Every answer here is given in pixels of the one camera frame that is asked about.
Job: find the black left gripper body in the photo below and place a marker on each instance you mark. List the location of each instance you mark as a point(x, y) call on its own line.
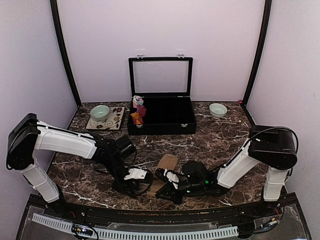
point(113, 166)

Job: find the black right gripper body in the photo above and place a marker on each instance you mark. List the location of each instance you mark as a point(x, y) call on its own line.
point(195, 188)

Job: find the brown sock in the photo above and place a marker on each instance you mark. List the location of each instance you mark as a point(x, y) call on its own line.
point(167, 162)

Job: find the magenta striped sock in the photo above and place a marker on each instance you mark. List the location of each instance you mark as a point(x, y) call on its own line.
point(137, 118)

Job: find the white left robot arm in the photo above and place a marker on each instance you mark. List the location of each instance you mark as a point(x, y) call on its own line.
point(31, 135)

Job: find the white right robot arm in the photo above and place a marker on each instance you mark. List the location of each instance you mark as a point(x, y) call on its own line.
point(275, 146)

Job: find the green ceramic bowl on plate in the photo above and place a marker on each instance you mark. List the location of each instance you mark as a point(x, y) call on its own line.
point(100, 113)

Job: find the magenta purple rolled sock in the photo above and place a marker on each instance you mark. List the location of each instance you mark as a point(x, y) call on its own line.
point(141, 110)

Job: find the pink white rolled sock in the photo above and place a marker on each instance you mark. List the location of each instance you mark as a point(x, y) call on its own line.
point(137, 101)

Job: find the green bowl at right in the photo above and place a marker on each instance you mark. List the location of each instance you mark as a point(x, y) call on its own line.
point(218, 110)

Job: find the black compartment storage box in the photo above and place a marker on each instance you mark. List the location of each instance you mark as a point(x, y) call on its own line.
point(164, 83)

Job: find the white perforated front rail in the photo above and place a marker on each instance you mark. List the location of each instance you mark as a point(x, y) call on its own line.
point(98, 233)

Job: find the black left corner post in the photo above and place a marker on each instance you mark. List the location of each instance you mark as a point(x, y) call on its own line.
point(63, 51)

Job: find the black corner post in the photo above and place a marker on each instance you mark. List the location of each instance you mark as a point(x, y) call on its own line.
point(63, 51)
point(259, 51)

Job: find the black right corner post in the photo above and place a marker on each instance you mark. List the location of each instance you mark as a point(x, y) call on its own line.
point(259, 51)

